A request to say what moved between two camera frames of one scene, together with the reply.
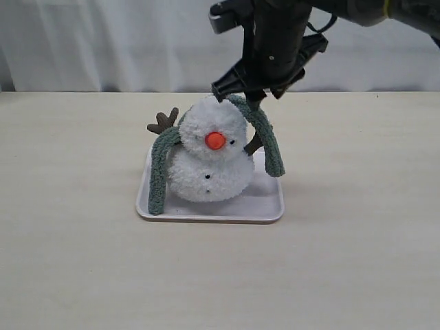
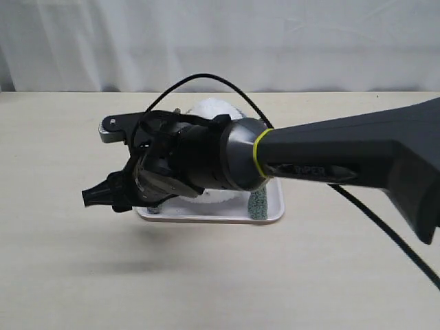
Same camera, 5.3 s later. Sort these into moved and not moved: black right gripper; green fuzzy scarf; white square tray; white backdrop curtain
Moved: green fuzzy scarf; black right gripper
Not moved: white square tray; white backdrop curtain
